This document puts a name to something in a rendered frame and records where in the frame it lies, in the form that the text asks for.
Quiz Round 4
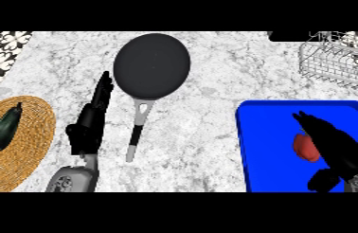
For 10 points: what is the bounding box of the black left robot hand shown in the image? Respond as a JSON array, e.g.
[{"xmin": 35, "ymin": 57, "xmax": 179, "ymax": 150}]
[{"xmin": 63, "ymin": 70, "xmax": 115, "ymax": 156}]

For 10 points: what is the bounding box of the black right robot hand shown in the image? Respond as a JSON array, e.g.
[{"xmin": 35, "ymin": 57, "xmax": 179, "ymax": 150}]
[{"xmin": 291, "ymin": 110, "xmax": 358, "ymax": 193}]

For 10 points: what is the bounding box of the red bell pepper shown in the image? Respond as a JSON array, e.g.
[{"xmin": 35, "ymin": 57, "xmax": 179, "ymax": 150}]
[{"xmin": 293, "ymin": 132, "xmax": 321, "ymax": 163}]

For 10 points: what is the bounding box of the blue tray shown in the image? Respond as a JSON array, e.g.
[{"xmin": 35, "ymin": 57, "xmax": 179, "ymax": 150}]
[{"xmin": 233, "ymin": 99, "xmax": 358, "ymax": 193}]

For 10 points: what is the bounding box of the round woven wicker placemat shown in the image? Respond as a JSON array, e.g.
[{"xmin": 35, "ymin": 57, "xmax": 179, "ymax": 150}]
[{"xmin": 0, "ymin": 95, "xmax": 59, "ymax": 193}]

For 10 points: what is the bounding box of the dark green zucchini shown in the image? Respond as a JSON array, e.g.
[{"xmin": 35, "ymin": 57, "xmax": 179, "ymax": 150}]
[{"xmin": 0, "ymin": 101, "xmax": 25, "ymax": 152}]

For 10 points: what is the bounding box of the dark grey frying pan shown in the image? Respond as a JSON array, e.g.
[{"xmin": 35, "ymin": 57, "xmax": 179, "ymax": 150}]
[{"xmin": 112, "ymin": 32, "xmax": 192, "ymax": 164}]

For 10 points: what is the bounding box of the black and white patterned tile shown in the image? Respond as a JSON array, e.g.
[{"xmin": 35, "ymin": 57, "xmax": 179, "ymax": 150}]
[{"xmin": 0, "ymin": 31, "xmax": 34, "ymax": 79}]

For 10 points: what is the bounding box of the black appliance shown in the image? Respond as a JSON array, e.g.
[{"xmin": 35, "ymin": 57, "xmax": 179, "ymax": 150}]
[{"xmin": 268, "ymin": 31, "xmax": 313, "ymax": 43}]

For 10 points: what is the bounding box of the white wire tiered basket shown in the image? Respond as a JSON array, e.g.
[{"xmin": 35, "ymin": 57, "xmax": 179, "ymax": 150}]
[{"xmin": 297, "ymin": 31, "xmax": 358, "ymax": 87}]

